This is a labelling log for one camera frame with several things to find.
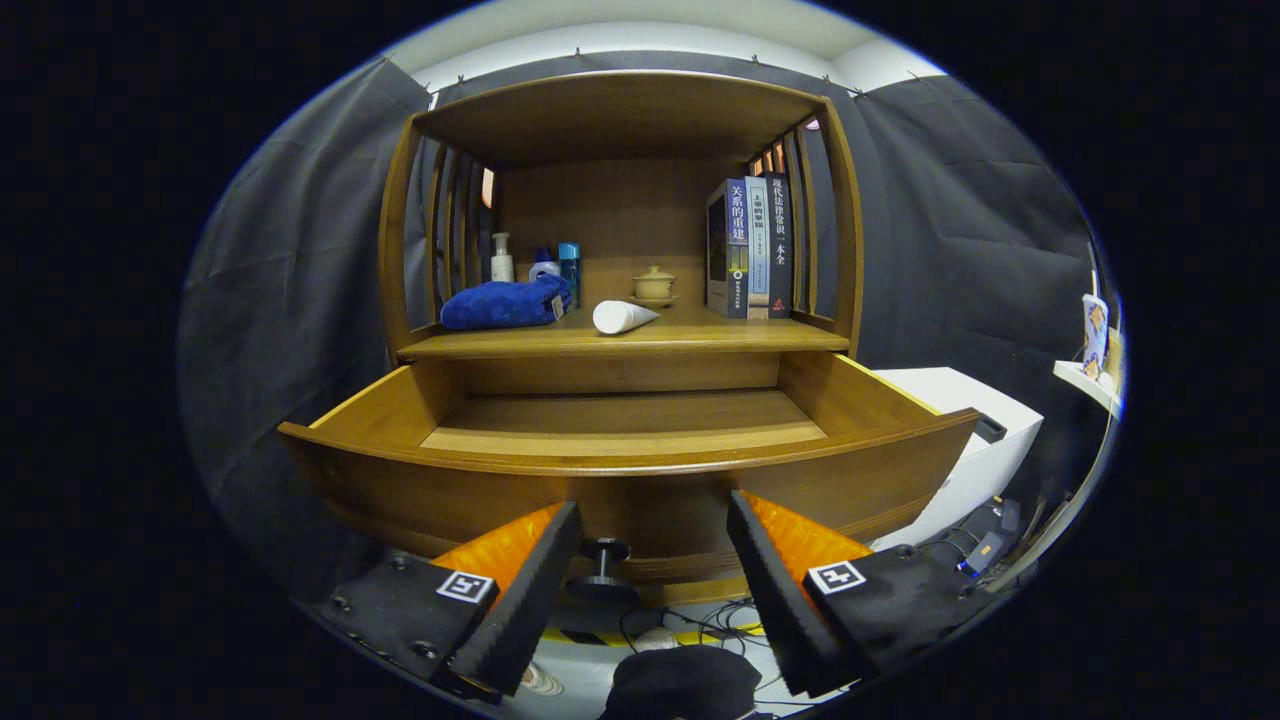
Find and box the light grey book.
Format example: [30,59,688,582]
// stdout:
[745,176,771,320]

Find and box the white box unit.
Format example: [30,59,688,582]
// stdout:
[870,367,1044,551]

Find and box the dark blue book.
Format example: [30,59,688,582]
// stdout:
[706,178,751,319]

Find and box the patterned paper cup with straw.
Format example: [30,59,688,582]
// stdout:
[1082,293,1109,381]

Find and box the blue folded towel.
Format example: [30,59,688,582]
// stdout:
[440,275,574,332]

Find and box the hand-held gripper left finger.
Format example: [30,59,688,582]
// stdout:
[310,500,583,706]

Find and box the person's dark clothing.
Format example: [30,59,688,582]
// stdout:
[600,645,763,720]

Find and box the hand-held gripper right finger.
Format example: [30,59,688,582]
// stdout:
[726,490,1001,699]

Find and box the brown wooden drawer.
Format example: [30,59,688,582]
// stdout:
[277,350,981,606]

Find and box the white green facial cleanser tube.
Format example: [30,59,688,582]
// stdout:
[592,300,661,335]

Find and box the black electronic box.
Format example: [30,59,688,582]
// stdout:
[940,497,1023,578]

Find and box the black book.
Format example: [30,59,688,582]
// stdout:
[765,172,794,320]

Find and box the white shelf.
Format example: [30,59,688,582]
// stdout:
[1052,360,1121,416]

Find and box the brown wooden cabinet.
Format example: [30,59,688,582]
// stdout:
[378,70,864,363]

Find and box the wooden countertop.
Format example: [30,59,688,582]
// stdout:
[397,303,851,361]

